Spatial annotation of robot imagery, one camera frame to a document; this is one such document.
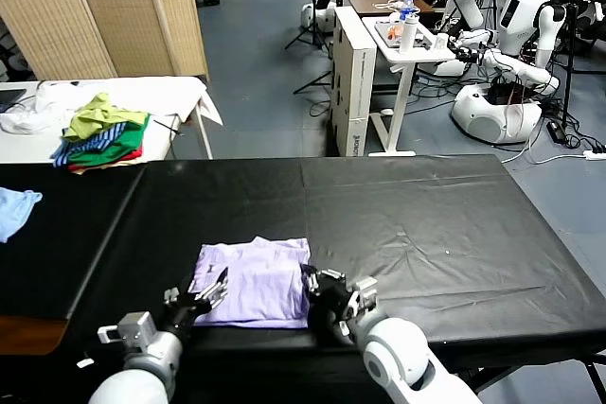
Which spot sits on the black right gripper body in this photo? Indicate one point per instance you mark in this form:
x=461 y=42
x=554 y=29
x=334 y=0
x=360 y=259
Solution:
x=331 y=300

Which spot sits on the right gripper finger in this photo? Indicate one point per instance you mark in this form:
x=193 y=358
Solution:
x=333 y=276
x=310 y=278

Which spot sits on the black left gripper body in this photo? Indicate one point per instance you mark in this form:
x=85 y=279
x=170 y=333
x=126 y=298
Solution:
x=182 y=311

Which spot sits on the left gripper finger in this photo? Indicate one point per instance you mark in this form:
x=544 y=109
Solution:
x=213 y=293
x=172 y=296

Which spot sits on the lavender t-shirt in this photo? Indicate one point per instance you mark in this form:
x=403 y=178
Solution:
x=265 y=281

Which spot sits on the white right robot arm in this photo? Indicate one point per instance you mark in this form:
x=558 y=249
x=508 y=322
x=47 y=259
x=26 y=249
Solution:
x=402 y=356

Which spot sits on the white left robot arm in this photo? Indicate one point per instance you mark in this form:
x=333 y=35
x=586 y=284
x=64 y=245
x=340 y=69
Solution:
x=142 y=375

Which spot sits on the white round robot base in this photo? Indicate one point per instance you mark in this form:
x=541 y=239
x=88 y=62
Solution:
x=322 y=16

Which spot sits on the red garment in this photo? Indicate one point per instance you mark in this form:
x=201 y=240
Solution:
x=135 y=154

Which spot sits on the cream garment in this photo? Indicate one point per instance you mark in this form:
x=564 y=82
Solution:
x=94 y=170

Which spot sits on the blue striped garment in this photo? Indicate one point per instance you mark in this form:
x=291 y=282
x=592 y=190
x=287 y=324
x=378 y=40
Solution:
x=101 y=139

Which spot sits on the light blue garment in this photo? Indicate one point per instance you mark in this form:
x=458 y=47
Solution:
x=12 y=215

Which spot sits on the tall white cardboard box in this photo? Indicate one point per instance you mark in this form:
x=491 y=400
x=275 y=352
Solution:
x=357 y=92

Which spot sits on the lime green garment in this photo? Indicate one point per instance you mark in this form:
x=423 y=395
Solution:
x=94 y=115

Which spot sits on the white standing desk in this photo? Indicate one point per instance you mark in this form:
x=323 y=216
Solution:
x=402 y=92

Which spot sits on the white cloth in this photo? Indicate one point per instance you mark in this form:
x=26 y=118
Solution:
x=142 y=92

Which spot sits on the white side table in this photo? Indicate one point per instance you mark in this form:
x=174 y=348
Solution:
x=28 y=144

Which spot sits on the grey tray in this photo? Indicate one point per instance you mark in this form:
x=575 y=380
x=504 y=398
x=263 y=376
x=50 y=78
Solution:
x=386 y=35

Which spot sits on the white tumbler bottle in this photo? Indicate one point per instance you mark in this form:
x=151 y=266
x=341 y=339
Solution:
x=408 y=37

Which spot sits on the dark laptop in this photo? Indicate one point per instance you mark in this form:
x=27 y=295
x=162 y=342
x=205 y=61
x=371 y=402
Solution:
x=10 y=99

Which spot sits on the black tripod stand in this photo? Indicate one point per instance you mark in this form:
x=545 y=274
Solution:
x=315 y=21

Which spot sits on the small white cup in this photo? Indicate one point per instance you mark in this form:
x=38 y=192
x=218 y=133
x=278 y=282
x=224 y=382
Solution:
x=441 y=42

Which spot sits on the clear water bottle blue cap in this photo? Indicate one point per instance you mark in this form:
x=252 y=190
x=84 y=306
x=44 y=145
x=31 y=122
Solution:
x=407 y=5

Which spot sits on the white power strip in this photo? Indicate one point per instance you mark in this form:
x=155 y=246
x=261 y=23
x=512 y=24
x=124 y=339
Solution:
x=595 y=154

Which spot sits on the bamboo folding screen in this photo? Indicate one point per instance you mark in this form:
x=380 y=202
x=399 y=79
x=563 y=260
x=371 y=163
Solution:
x=94 y=11

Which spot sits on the black light stand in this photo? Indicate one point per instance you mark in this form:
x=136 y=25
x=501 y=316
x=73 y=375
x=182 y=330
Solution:
x=569 y=68

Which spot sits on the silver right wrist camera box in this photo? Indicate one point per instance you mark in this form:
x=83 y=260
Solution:
x=364 y=295

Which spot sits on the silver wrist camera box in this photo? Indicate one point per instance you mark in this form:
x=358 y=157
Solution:
x=364 y=295
x=135 y=328

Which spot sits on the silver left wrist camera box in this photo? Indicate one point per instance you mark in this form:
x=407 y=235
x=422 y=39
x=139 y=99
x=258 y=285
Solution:
x=135 y=328

